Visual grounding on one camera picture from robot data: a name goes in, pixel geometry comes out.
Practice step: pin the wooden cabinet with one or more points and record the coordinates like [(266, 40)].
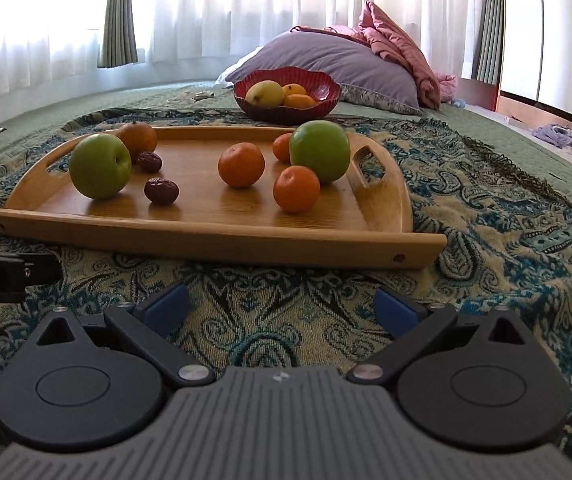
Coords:
[(480, 92)]

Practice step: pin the pink quilt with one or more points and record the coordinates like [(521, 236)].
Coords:
[(400, 45)]

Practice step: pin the white pillow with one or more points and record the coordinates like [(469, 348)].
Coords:
[(236, 67)]

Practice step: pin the orange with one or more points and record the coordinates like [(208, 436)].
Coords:
[(300, 101), (296, 90)]

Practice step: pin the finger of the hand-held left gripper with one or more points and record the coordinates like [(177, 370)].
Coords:
[(41, 272)]

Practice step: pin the paisley patterned blanket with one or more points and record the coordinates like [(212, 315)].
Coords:
[(490, 210)]

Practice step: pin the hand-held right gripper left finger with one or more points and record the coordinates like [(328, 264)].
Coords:
[(166, 310)]

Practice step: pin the yellow mango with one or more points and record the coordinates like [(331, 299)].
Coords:
[(264, 93)]

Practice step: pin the red date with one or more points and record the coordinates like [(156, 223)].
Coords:
[(150, 161), (162, 191)]

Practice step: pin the floral pillow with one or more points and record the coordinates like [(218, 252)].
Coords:
[(380, 100)]

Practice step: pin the purple pillow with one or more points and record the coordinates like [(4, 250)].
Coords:
[(341, 57)]

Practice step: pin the orange tangerine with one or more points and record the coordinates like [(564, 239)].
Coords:
[(297, 189), (282, 147), (241, 165), (138, 137)]

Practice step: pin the red ribbed bowl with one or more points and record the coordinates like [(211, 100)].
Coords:
[(323, 92)]

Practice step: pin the green curtain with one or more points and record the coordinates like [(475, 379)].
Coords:
[(489, 20), (118, 10)]

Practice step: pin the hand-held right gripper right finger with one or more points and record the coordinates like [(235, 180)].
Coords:
[(395, 310)]

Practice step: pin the wooden tray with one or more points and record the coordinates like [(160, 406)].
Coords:
[(206, 215)]

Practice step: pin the green apple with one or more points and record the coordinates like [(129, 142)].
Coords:
[(100, 166), (321, 152)]

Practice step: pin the white sheer curtain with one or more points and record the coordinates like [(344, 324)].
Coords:
[(266, 0)]

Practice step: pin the purple cloth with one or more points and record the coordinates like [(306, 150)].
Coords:
[(553, 135)]

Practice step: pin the green quilted bedspread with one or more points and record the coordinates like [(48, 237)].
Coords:
[(490, 125)]

